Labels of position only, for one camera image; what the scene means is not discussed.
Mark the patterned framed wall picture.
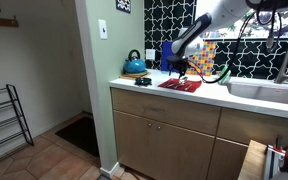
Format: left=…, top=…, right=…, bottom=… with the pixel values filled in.
left=115, top=0, right=132, bottom=15

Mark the silver metal spoon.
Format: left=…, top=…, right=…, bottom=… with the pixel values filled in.
left=165, top=81, right=180, bottom=89

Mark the white wall outlet plate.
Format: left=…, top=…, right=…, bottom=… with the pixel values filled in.
left=145, top=48, right=157, bottom=61

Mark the green sponge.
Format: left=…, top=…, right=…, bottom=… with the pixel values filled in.
left=217, top=64, right=233, bottom=86

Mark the colourful patterned tile board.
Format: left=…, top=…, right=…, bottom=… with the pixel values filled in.
left=185, top=40, right=217, bottom=77

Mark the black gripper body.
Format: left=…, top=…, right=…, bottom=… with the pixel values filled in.
left=165, top=55, right=190, bottom=74

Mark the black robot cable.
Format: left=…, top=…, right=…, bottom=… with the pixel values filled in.
left=187, top=0, right=287, bottom=85

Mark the blue kettle with black handle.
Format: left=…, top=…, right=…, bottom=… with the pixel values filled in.
left=122, top=49, right=148, bottom=75

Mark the blue cutting board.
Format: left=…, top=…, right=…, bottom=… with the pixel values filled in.
left=160, top=40, right=186, bottom=74

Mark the dark floor mat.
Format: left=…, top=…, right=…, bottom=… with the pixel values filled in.
left=54, top=116, right=100, bottom=158

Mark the dark green bowl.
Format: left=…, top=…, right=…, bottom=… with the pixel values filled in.
left=134, top=76, right=153, bottom=87

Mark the slim silver table knife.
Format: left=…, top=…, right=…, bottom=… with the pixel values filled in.
left=173, top=82, right=186, bottom=90

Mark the wooden butcher block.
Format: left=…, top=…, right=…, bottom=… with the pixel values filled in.
left=237, top=139, right=268, bottom=180

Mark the wooden trivet board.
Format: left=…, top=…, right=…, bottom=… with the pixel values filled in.
left=119, top=70, right=152, bottom=81

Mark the red cloth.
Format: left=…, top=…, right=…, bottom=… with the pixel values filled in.
left=157, top=77, right=203, bottom=94

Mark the black metal shoe rack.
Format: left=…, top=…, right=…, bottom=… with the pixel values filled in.
left=0, top=83, right=35, bottom=155

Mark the wooden kitchen cabinet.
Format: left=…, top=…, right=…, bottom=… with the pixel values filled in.
left=110, top=86, right=288, bottom=180

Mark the wooden coat hook rail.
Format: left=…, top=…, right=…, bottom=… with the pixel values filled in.
left=0, top=15, right=20, bottom=29

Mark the white light switch plate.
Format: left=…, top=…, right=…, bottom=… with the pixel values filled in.
left=97, top=18, right=109, bottom=41

